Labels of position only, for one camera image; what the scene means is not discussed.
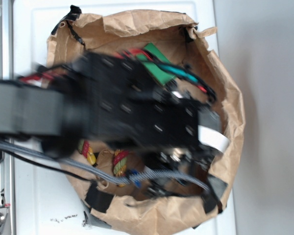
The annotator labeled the gray ribbon cable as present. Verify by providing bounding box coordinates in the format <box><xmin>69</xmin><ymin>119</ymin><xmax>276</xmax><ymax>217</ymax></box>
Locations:
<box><xmin>0</xmin><ymin>141</ymin><xmax>211</xmax><ymax>190</ymax></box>

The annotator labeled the black thin cable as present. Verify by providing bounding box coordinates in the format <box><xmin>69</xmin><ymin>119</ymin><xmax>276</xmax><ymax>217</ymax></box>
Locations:
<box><xmin>4</xmin><ymin>149</ymin><xmax>101</xmax><ymax>183</ymax></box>

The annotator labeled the multicolour twisted rope toy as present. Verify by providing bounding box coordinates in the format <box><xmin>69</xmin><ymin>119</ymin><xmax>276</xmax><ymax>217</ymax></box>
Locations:
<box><xmin>77</xmin><ymin>139</ymin><xmax>129</xmax><ymax>177</ymax></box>

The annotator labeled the green rectangular block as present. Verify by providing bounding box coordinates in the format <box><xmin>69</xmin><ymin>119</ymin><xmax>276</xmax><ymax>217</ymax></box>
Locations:
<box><xmin>143</xmin><ymin>43</ymin><xmax>176</xmax><ymax>85</ymax></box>

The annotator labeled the brown paper bag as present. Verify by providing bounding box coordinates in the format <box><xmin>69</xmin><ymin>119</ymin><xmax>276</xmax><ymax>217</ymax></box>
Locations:
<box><xmin>47</xmin><ymin>10</ymin><xmax>245</xmax><ymax>235</ymax></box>

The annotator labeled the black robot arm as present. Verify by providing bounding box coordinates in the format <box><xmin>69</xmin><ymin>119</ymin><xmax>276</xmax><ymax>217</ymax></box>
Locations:
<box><xmin>0</xmin><ymin>52</ymin><xmax>228</xmax><ymax>171</ymax></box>

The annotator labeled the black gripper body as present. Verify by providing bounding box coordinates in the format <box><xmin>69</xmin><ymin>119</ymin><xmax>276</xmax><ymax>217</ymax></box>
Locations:
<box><xmin>142</xmin><ymin>90</ymin><xmax>230</xmax><ymax>199</ymax></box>

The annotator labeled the metal frame rail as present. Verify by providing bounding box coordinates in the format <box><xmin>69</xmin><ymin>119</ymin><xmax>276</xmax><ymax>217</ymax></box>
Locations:
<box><xmin>0</xmin><ymin>0</ymin><xmax>16</xmax><ymax>235</ymax></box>

